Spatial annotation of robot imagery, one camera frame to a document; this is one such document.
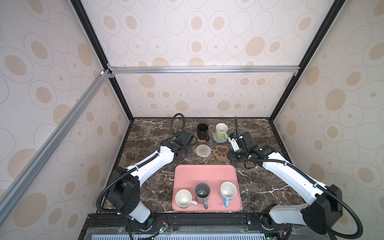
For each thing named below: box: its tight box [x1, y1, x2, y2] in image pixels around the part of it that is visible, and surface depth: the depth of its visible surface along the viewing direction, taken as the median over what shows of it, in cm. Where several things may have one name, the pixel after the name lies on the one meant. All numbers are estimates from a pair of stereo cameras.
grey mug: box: [195, 182, 211, 210], surface depth 76 cm
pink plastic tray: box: [172, 164, 241, 198], surface depth 93 cm
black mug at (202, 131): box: [197, 123, 210, 142], surface depth 105 cm
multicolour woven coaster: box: [195, 144, 214, 158], surface depth 102 cm
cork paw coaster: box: [213, 145, 229, 161], surface depth 102 cm
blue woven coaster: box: [213, 132, 228, 143], surface depth 108 cm
